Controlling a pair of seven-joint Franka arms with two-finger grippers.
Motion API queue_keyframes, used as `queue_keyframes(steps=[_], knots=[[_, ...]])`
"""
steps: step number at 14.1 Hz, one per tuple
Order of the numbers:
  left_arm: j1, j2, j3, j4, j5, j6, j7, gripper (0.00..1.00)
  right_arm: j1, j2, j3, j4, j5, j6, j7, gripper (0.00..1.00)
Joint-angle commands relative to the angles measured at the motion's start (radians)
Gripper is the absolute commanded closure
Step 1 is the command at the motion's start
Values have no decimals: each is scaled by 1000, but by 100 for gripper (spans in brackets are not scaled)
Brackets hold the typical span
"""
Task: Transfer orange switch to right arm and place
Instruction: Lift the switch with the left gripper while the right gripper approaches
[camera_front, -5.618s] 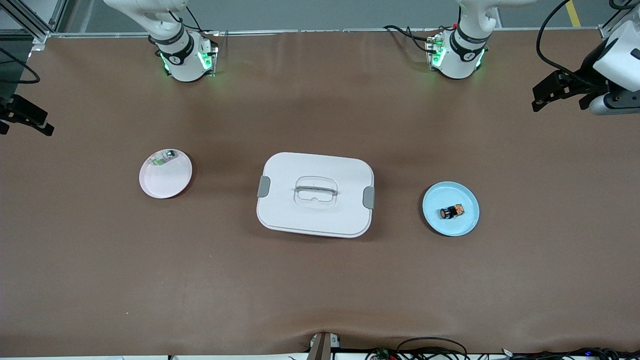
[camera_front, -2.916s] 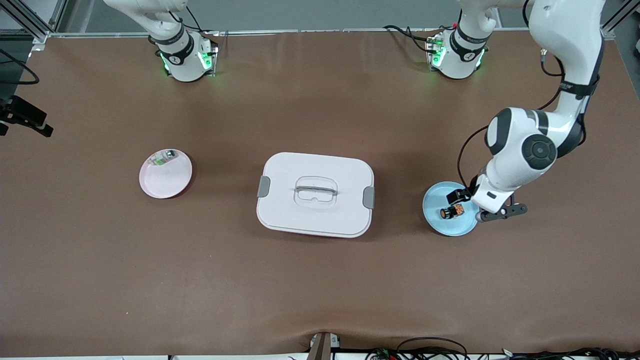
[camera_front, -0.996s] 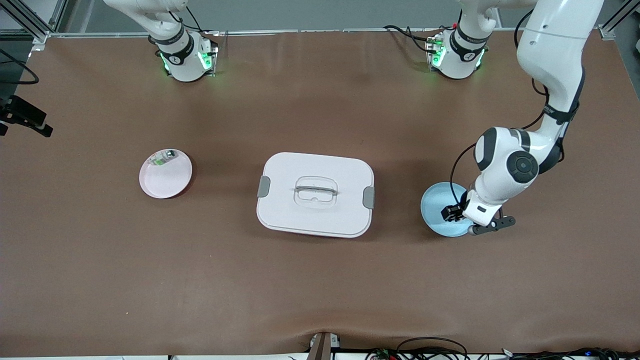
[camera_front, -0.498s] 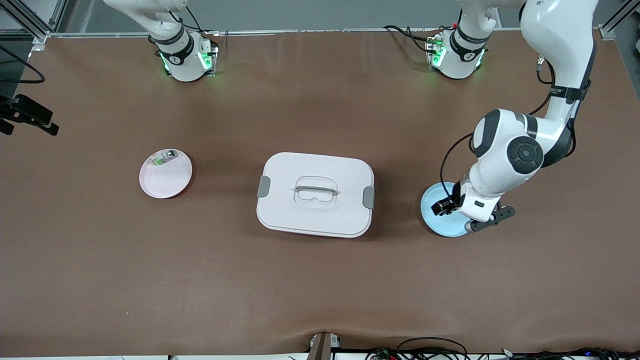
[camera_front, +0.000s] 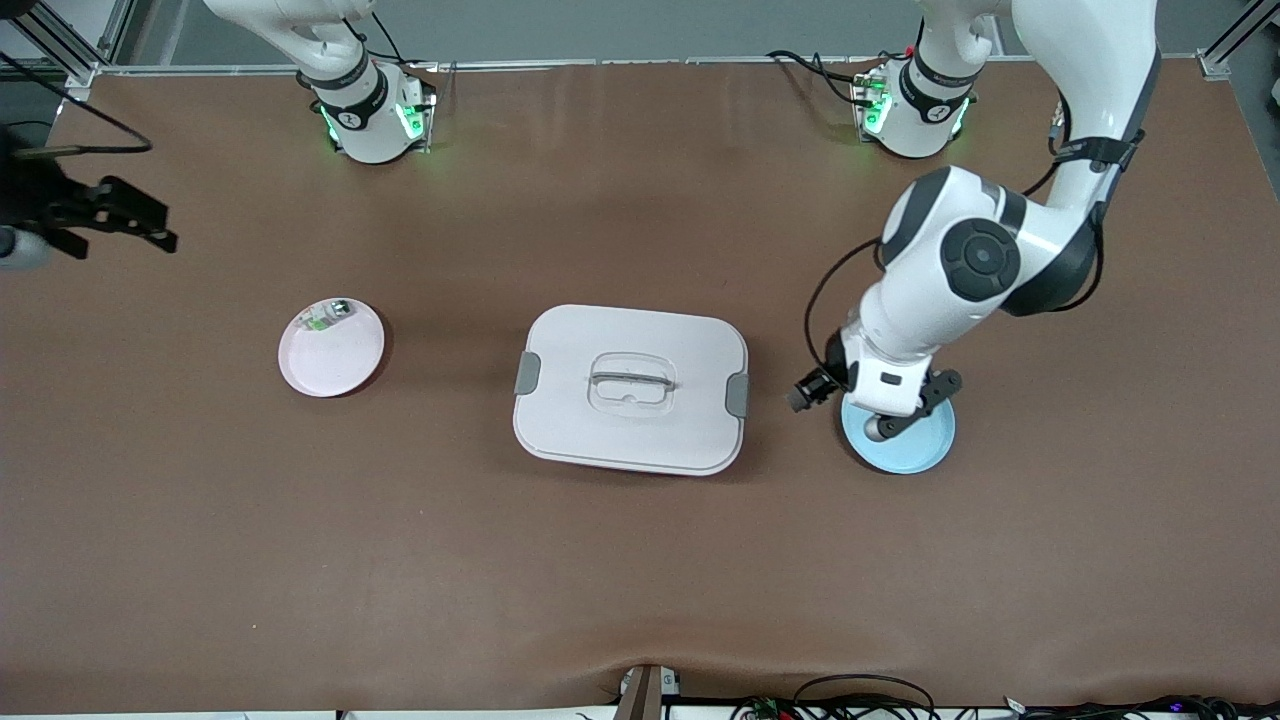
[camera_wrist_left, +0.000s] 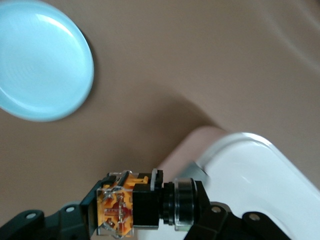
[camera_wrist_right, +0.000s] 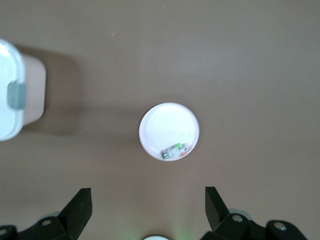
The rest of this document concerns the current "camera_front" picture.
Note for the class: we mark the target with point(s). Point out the green switch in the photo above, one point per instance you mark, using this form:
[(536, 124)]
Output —
[(325, 318)]

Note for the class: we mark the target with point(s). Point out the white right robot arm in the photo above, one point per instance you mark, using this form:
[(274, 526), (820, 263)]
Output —
[(365, 112)]

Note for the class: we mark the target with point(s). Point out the metal table edge rail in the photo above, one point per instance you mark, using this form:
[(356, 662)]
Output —
[(640, 64)]

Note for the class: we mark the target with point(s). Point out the aluminium frame profile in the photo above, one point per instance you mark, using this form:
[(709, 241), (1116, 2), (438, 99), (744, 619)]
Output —
[(70, 45), (1235, 45)]

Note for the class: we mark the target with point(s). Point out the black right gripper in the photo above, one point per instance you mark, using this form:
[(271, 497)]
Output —
[(40, 199)]

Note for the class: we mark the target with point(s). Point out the light blue round plate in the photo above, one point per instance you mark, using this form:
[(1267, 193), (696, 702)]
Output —
[(920, 452)]

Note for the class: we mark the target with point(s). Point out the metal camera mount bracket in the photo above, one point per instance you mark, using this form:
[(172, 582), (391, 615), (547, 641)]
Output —
[(645, 695)]

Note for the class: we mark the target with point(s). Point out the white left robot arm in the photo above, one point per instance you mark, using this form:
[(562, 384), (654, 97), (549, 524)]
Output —
[(960, 260)]

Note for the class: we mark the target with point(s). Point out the white storage box grey latches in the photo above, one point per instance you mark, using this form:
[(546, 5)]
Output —
[(630, 440)]

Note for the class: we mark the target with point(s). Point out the pink round plate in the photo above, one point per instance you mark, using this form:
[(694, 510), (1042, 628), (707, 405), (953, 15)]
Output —
[(335, 365)]

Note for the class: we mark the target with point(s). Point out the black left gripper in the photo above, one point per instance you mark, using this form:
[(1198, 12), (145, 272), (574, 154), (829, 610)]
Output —
[(832, 372)]

